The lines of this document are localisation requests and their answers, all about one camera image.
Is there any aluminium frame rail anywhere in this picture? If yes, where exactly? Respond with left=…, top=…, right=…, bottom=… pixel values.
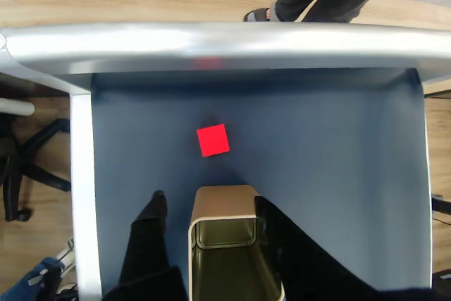
left=69, top=91, right=104, bottom=301
left=0, top=21, right=451, bottom=86

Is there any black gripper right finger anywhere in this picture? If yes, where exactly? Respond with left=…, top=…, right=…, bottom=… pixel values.
left=253, top=195, right=451, bottom=301

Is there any dark blue table mat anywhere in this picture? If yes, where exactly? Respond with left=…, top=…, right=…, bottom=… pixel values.
left=89, top=68, right=433, bottom=301

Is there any white tube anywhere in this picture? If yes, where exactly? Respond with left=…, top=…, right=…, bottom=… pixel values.
left=0, top=98, right=35, bottom=117

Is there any gold square metal container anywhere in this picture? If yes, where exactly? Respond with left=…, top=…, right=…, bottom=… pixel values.
left=187, top=184, right=285, bottom=301

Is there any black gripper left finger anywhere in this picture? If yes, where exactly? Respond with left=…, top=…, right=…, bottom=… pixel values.
left=101, top=190, right=187, bottom=301

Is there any black office chair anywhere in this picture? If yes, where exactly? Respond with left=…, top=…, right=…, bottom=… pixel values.
left=0, top=117, right=72, bottom=223

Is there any red cube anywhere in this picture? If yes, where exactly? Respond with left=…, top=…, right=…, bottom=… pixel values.
left=196, top=123, right=230, bottom=158

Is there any blue bag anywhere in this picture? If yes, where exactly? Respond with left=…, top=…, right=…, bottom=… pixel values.
left=0, top=257, right=68, bottom=301

